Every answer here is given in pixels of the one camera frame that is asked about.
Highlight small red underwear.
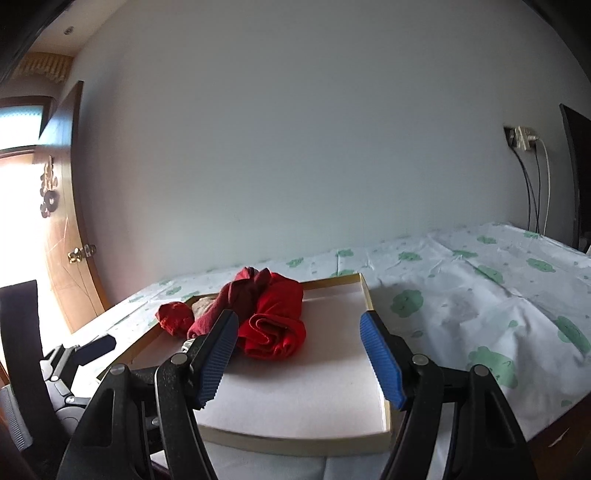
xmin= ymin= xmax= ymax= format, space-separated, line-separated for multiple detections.
xmin=156 ymin=302 xmax=194 ymax=339

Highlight beige knitted underwear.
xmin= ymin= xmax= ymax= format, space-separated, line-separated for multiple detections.
xmin=191 ymin=297 xmax=215 ymax=321

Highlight bright red underwear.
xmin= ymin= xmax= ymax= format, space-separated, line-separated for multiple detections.
xmin=187 ymin=267 xmax=307 ymax=361

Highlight wooden door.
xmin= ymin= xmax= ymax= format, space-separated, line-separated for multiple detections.
xmin=34 ymin=81 xmax=109 ymax=332

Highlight white green-patterned table cloth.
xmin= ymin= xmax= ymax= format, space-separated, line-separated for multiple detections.
xmin=72 ymin=223 xmax=590 ymax=479

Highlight shallow gold cardboard tray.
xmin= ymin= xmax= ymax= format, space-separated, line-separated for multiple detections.
xmin=96 ymin=272 xmax=399 ymax=458

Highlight brass door knob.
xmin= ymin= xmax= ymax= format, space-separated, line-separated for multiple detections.
xmin=67 ymin=244 xmax=97 ymax=264

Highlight gold door ornament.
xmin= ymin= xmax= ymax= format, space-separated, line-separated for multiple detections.
xmin=40 ymin=155 xmax=59 ymax=218

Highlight black monitor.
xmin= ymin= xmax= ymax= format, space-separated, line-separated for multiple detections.
xmin=559 ymin=104 xmax=591 ymax=251

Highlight power cables on wall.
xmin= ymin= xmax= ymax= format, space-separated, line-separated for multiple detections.
xmin=510 ymin=138 xmax=553 ymax=236

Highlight wall power outlet with plugs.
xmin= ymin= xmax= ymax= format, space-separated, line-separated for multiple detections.
xmin=503 ymin=126 xmax=539 ymax=151

